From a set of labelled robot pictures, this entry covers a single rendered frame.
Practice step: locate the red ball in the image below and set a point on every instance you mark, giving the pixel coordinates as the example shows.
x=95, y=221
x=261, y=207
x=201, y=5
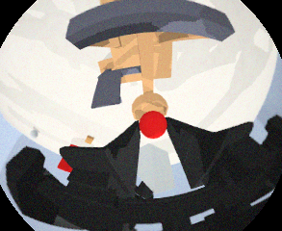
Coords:
x=153, y=125

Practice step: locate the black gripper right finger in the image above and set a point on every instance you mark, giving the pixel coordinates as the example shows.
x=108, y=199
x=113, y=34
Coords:
x=199, y=149

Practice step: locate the white ball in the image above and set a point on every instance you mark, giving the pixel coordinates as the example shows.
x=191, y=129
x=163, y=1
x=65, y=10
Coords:
x=34, y=134

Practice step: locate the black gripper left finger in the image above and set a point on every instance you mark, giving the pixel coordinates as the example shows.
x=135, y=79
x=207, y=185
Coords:
x=120, y=157

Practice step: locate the red plastic cup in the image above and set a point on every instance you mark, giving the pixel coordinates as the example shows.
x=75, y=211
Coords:
x=64, y=166

